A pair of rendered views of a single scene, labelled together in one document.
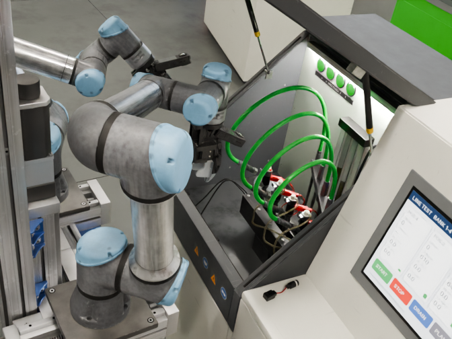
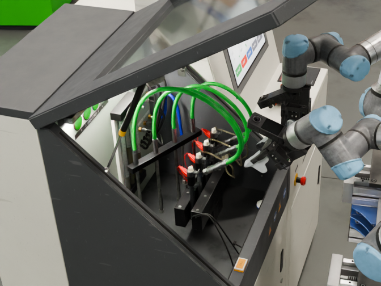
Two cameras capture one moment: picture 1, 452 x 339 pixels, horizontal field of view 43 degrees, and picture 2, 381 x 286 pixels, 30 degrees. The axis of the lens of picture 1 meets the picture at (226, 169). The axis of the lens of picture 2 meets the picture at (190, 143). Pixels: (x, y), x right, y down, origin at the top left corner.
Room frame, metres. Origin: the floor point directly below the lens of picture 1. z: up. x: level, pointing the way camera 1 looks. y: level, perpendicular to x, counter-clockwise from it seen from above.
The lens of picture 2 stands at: (2.70, 1.39, 2.53)
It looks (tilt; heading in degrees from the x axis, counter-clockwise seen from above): 35 degrees down; 234
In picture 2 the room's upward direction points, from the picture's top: 3 degrees counter-clockwise
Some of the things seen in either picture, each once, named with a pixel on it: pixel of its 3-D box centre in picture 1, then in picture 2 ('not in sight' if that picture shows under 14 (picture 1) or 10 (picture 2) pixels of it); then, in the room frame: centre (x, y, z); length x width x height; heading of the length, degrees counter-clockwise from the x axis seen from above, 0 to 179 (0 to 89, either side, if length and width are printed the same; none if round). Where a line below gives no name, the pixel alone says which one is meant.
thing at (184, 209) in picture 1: (196, 237); (259, 239); (1.45, 0.06, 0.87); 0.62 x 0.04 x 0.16; 31
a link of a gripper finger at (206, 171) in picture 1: (204, 172); not in sight; (1.30, 0.06, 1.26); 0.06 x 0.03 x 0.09; 121
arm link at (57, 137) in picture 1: (41, 147); not in sight; (1.36, 0.55, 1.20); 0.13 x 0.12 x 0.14; 11
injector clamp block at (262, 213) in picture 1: (274, 238); (204, 197); (1.47, -0.20, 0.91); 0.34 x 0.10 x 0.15; 31
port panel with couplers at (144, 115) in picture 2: not in sight; (144, 99); (1.51, -0.49, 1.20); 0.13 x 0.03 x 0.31; 31
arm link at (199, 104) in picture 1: (196, 101); (325, 49); (1.22, 0.10, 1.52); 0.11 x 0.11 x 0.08; 80
